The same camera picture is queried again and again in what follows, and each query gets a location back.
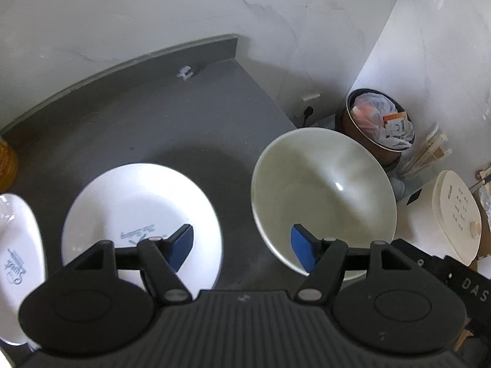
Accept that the orange juice bottle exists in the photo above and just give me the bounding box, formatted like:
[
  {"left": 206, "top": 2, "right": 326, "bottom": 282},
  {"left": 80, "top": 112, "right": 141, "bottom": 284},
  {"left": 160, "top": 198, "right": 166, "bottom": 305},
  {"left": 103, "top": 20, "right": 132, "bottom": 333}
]
[{"left": 0, "top": 136, "right": 19, "bottom": 194}]

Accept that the white lidded appliance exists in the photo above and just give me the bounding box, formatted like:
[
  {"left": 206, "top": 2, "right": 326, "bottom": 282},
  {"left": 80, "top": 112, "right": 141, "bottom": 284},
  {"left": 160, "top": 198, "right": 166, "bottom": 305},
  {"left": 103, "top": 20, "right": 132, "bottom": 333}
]
[{"left": 432, "top": 170, "right": 483, "bottom": 266}]

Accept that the orange and white carton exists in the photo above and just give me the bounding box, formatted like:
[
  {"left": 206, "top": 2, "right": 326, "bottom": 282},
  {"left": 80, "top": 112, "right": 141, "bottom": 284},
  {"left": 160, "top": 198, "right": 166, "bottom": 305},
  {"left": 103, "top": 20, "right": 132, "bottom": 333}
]
[{"left": 384, "top": 112, "right": 407, "bottom": 137}]

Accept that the wooden sticks bundle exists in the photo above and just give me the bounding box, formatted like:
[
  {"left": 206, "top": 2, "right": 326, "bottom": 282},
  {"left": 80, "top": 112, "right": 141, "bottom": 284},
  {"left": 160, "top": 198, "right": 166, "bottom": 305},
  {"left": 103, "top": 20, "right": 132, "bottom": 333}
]
[{"left": 401, "top": 123, "right": 449, "bottom": 178}]

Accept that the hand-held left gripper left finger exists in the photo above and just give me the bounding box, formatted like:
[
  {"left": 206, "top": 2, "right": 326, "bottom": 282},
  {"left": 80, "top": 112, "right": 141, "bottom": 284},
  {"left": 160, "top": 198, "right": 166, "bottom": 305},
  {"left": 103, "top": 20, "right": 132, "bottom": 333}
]
[{"left": 63, "top": 223, "right": 193, "bottom": 303}]

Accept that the brown trash bin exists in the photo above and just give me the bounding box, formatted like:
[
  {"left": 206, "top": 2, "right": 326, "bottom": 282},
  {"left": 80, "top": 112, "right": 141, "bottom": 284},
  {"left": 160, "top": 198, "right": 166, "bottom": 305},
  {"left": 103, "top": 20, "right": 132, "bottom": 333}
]
[{"left": 337, "top": 88, "right": 417, "bottom": 170}]

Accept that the white ceramic bowl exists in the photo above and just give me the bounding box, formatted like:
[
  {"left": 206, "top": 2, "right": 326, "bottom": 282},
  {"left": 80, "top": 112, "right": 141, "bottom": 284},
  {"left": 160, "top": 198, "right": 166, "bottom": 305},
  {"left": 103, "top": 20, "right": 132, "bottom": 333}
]
[{"left": 251, "top": 127, "right": 397, "bottom": 281}]

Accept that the white plate cursive blue print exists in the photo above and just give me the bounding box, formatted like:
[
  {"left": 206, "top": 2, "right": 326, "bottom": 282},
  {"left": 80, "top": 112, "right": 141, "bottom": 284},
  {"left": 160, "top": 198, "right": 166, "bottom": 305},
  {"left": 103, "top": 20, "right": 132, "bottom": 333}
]
[{"left": 0, "top": 194, "right": 47, "bottom": 346}]

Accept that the white plastic bin liner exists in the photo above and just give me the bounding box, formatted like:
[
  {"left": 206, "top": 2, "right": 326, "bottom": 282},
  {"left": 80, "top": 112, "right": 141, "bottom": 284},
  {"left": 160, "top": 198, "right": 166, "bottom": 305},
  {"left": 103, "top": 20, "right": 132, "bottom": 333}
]
[{"left": 351, "top": 92, "right": 416, "bottom": 149}]

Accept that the white plate crossed utensils print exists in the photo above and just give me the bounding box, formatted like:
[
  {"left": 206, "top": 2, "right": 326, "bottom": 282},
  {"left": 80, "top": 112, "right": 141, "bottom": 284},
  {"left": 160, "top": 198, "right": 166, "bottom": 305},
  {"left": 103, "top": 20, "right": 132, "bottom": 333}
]
[{"left": 61, "top": 163, "right": 224, "bottom": 293}]

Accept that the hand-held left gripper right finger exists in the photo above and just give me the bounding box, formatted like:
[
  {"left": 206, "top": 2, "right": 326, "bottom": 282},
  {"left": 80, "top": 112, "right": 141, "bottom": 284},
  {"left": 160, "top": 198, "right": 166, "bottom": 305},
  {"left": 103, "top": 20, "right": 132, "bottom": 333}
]
[{"left": 291, "top": 223, "right": 419, "bottom": 302}]

